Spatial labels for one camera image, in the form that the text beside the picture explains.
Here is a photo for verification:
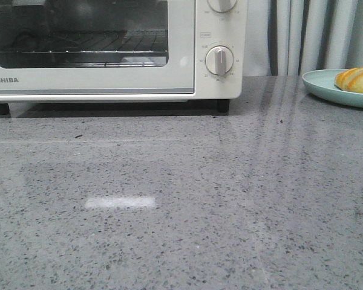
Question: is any white Toshiba toaster oven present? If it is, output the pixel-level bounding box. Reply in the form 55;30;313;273
0;1;247;115

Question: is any light green round plate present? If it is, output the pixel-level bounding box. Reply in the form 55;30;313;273
302;69;363;109

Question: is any grey pleated curtain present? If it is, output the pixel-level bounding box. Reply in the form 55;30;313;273
243;0;363;76

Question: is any metal wire oven rack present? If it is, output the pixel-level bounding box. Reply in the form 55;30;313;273
0;30;169;68

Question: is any oven glass door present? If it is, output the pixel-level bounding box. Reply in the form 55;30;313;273
0;1;195;95

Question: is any lower white timer knob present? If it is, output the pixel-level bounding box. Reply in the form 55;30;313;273
205;46;234;76

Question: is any upper white temperature knob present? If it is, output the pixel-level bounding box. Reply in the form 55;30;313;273
207;0;237;13

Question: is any striped orange croissant bread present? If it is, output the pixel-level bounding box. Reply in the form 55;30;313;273
335;67;363;93

